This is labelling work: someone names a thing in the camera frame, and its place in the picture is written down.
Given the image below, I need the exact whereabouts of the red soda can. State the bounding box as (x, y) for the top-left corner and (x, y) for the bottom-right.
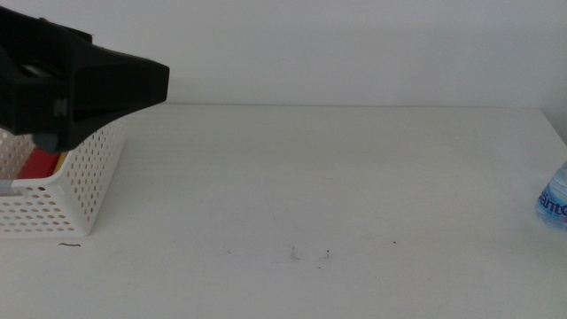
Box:
(16, 147), (62, 181)

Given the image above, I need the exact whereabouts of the white perforated plastic basket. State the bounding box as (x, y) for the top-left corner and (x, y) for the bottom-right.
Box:
(0, 118), (127, 238)

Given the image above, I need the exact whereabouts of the clear water bottle blue cap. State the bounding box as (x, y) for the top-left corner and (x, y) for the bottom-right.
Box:
(534, 161), (567, 230)

